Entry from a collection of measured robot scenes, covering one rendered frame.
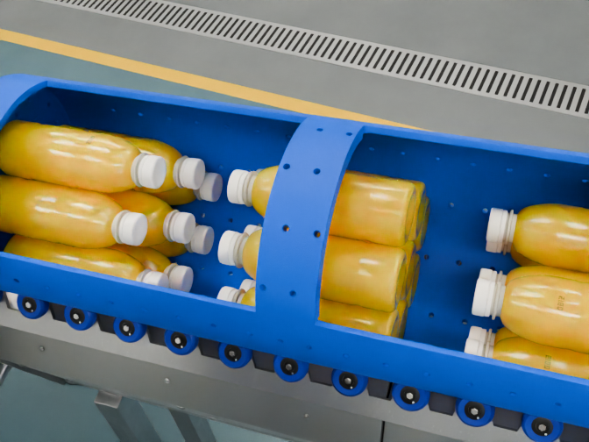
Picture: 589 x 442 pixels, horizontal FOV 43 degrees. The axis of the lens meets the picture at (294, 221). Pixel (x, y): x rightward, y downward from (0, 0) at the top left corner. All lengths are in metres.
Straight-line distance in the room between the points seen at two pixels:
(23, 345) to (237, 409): 0.34
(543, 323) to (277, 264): 0.27
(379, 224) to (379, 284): 0.06
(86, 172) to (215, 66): 2.04
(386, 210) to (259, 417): 0.38
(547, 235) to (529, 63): 2.04
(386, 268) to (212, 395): 0.36
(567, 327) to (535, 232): 0.12
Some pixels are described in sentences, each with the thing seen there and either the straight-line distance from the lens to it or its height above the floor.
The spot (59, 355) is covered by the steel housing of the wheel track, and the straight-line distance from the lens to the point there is 1.15.
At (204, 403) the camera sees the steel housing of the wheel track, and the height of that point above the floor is 0.85.
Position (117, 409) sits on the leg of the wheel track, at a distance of 1.37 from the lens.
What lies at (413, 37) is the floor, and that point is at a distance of 2.96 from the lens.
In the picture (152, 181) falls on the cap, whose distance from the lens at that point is 0.89.
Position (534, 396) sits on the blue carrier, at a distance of 0.78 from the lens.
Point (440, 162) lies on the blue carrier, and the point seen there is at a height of 1.11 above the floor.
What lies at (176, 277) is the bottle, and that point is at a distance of 0.97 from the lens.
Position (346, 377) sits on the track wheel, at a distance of 0.93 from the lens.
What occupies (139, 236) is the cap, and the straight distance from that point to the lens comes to 0.92.
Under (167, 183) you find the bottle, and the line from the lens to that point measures 0.96.
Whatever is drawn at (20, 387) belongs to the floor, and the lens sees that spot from 2.23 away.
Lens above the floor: 1.79
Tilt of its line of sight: 50 degrees down
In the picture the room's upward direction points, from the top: 9 degrees counter-clockwise
